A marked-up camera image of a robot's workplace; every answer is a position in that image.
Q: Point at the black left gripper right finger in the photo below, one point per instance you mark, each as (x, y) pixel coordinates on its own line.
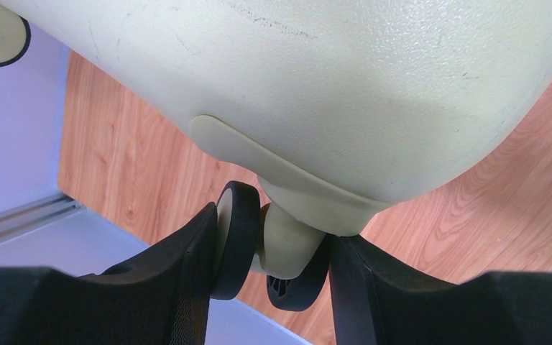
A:
(377, 299)

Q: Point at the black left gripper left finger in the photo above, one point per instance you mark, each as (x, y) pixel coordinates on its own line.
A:
(159, 296)

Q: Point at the cream suitcase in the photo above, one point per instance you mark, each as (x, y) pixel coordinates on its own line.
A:
(341, 108)

